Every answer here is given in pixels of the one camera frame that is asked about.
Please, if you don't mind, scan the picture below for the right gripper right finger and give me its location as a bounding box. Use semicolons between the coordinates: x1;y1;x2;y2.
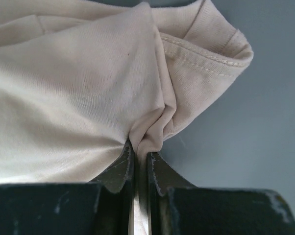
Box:
147;152;295;235

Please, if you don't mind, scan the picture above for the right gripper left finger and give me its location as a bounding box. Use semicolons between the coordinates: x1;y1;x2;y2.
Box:
0;141;135;235

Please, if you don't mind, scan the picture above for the beige t-shirt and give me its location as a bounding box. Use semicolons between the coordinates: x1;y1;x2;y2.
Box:
0;0;254;185

